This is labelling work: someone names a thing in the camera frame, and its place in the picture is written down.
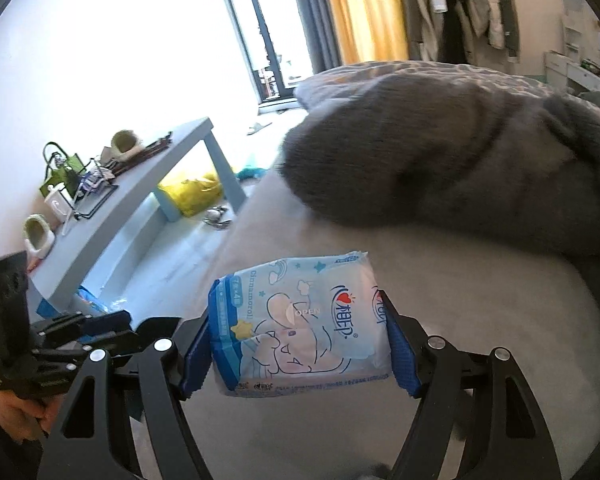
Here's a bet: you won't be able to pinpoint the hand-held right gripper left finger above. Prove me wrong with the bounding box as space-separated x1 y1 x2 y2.
37 310 217 480

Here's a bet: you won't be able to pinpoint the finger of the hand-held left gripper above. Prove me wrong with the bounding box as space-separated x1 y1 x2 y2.
30 310 132 341
32 329 149 367

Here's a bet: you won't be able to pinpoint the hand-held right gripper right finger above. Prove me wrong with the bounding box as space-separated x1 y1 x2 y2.
377 290 564 480

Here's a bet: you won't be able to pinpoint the blue white tissue packet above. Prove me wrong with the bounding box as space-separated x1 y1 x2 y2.
207 251 394 399

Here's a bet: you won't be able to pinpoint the person's left hand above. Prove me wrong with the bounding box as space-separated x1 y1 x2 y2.
0 391 65 443

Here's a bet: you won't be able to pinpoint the blue printed bag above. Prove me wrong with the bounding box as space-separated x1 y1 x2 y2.
37 285 126 319

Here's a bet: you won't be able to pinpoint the green white fuzzy slipper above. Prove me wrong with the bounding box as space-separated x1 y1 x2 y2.
110 130 144 159
22 213 56 261

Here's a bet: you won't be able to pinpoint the grey bed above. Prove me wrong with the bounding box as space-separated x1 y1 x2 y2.
145 175 600 480

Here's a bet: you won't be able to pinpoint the white clothes hanger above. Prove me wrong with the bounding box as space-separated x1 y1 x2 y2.
60 200 82 237

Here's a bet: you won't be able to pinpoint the light blue low table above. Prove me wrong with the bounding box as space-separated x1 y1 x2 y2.
27 117 246 314

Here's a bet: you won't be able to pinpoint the white lidded cup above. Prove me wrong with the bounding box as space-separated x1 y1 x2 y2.
44 190 74 226

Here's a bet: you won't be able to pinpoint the blue white printed pouch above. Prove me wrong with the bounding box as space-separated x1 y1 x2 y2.
80 170 114 191

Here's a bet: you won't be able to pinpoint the metal key bunch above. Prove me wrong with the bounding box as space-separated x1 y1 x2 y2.
202 205 234 231

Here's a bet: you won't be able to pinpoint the green gift bag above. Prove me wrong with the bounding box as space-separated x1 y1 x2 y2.
39 142 84 199

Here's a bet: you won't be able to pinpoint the yellow plastic bag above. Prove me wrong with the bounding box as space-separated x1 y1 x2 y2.
157 172 224 219

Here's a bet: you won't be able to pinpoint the dark brown sticks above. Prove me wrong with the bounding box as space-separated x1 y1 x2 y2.
124 132 174 161

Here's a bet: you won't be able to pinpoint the teal toy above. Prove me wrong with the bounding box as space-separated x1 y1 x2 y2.
235 157 262 181

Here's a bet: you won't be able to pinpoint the grey fleece patterned blanket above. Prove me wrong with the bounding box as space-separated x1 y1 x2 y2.
279 60 600 262

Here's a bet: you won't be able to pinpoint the white vanity table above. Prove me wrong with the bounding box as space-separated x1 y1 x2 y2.
545 50 600 94

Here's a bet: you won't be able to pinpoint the black framed glass door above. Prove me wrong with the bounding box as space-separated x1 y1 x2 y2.
212 0 307 112

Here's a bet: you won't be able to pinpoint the beige coat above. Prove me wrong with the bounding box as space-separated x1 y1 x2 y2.
405 0 441 61

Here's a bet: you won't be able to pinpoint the black coat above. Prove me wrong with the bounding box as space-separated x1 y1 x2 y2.
437 0 474 64

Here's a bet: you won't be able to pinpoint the yellow curtain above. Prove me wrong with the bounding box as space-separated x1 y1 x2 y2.
320 0 411 69

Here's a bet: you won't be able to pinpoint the narrow grey curtain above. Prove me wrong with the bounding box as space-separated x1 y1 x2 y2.
392 0 427 61

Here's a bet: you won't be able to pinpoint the wide grey curtain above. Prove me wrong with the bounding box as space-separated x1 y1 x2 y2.
285 0 342 79

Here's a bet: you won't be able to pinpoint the grey vest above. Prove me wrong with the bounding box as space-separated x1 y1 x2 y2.
485 0 521 61

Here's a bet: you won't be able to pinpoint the cream jacket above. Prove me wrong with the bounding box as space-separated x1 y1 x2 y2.
457 0 494 41

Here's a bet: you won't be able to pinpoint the white desk shelf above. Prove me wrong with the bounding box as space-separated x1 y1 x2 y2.
562 10 599 56

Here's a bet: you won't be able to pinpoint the black wire stand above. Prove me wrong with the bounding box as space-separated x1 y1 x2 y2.
67 157 119 221

